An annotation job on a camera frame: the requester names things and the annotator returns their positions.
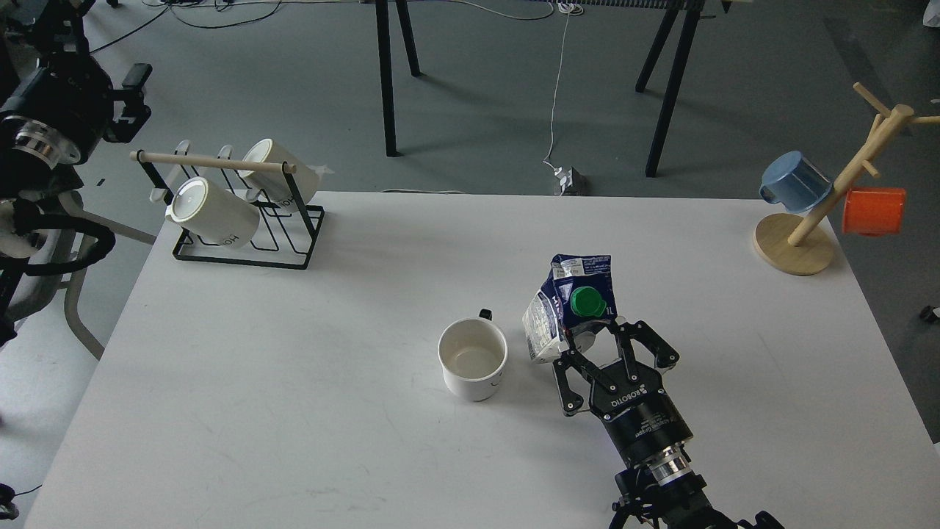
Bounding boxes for black table legs right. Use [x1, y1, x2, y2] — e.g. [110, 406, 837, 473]
[634, 1, 705, 178]

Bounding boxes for white cable on floor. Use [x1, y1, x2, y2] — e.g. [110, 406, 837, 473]
[441, 0, 586, 174]

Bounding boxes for white mug on rack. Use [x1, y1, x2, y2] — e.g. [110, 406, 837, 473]
[238, 138, 322, 213]
[164, 177, 261, 248]

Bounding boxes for white smiley face mug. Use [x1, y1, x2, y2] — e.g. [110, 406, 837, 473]
[437, 309, 508, 402]

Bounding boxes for wooden mug tree stand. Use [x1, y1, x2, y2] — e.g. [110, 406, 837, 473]
[753, 82, 939, 276]

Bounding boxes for black table legs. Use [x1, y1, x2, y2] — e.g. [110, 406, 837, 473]
[375, 0, 423, 158]
[634, 1, 705, 178]

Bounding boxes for white power strip on floor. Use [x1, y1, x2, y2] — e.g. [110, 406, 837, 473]
[554, 167, 590, 195]

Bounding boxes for blue cup on tree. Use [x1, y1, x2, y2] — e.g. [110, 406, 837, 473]
[759, 151, 834, 214]

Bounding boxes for black table legs left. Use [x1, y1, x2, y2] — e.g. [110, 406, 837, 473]
[375, 0, 423, 158]

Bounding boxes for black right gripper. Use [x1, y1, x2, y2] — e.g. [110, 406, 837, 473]
[552, 317, 695, 468]

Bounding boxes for white mug front on rack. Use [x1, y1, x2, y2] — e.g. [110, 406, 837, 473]
[164, 177, 261, 248]

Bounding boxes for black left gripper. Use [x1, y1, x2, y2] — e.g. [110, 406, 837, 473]
[2, 1, 153, 165]

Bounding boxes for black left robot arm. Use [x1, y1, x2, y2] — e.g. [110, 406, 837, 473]
[2, 1, 153, 342]

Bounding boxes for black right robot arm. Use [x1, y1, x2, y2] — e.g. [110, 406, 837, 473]
[553, 321, 780, 528]

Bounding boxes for blue white milk carton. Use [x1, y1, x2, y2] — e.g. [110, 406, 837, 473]
[521, 253, 618, 364]

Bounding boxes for black wire mug rack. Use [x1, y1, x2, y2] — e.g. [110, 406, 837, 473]
[130, 138, 331, 269]

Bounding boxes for white mug rear on rack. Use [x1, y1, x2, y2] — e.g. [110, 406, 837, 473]
[238, 138, 322, 213]

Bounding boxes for orange cup on tree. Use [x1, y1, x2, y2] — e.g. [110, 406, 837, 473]
[842, 187, 907, 237]

